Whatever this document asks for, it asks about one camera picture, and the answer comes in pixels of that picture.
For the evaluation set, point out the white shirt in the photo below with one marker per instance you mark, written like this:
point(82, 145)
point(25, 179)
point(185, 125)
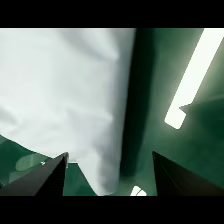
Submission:
point(60, 93)

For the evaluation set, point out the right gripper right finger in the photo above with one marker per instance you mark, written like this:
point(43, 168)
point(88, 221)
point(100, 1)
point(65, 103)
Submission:
point(180, 180)

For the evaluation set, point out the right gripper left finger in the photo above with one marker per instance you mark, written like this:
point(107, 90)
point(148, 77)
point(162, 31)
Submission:
point(43, 180)

